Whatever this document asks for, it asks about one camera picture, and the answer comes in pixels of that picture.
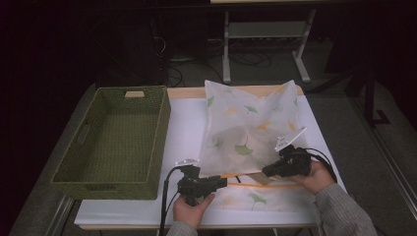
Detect white metal desk frame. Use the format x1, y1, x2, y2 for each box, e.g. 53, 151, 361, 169
221, 9, 318, 85

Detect dark metal stand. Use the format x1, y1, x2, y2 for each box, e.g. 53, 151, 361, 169
346, 65, 393, 128

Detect black floor cables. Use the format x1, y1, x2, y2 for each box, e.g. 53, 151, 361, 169
162, 48, 273, 89

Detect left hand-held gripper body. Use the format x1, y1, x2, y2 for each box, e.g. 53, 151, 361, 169
174, 158, 214, 207

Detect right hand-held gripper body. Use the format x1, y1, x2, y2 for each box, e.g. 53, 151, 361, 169
273, 126, 313, 178

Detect left hand-held gripper cable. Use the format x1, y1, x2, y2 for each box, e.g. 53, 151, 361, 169
158, 164, 185, 236

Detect white leaf-print zipper bag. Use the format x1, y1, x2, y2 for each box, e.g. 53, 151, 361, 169
199, 79, 318, 212

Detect green woven basket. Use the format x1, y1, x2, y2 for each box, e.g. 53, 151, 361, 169
49, 85, 172, 201

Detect person's right hand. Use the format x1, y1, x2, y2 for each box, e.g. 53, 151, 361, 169
287, 160, 336, 197

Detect person's left hand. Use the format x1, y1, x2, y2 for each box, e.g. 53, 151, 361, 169
172, 193, 216, 230

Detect white table mat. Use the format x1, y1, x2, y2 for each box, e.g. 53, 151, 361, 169
74, 96, 347, 227

